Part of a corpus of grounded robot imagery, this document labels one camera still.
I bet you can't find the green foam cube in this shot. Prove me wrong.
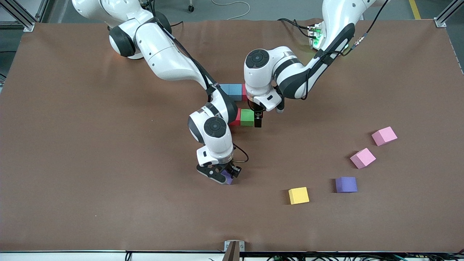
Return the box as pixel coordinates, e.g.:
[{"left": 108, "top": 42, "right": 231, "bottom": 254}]
[{"left": 240, "top": 109, "right": 255, "bottom": 127}]

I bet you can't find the yellow foam cube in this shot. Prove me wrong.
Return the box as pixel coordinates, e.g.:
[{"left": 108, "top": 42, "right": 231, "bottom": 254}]
[{"left": 288, "top": 187, "right": 310, "bottom": 205}]

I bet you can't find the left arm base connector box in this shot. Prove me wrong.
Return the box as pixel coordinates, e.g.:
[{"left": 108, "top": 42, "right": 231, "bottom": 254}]
[{"left": 308, "top": 22, "right": 325, "bottom": 49}]

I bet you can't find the pink foam cube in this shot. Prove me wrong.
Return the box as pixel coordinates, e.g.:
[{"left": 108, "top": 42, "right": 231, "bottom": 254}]
[
  {"left": 349, "top": 148, "right": 377, "bottom": 170},
  {"left": 371, "top": 126, "right": 398, "bottom": 147}
]

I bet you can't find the yellow floor tape strip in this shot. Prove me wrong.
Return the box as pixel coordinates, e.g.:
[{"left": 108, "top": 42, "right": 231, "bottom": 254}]
[{"left": 409, "top": 0, "right": 423, "bottom": 20}]

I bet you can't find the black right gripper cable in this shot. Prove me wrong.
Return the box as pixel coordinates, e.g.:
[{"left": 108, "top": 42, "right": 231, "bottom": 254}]
[{"left": 233, "top": 144, "right": 249, "bottom": 163}]

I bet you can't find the grey metal bracket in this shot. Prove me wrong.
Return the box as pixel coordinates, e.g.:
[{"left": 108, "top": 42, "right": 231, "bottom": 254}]
[{"left": 223, "top": 240, "right": 245, "bottom": 261}]

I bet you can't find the black left base cable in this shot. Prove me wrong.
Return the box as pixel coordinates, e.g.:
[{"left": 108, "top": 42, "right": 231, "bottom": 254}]
[{"left": 277, "top": 17, "right": 312, "bottom": 38}]

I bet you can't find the white floor cable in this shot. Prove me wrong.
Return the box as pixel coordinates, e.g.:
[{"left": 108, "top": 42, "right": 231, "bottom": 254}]
[{"left": 211, "top": 0, "right": 251, "bottom": 20}]

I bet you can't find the aluminium frame profile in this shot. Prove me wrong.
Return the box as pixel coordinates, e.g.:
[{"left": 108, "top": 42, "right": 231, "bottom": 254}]
[
  {"left": 35, "top": 0, "right": 50, "bottom": 23},
  {"left": 434, "top": 0, "right": 464, "bottom": 28},
  {"left": 0, "top": 0, "right": 36, "bottom": 32}
]

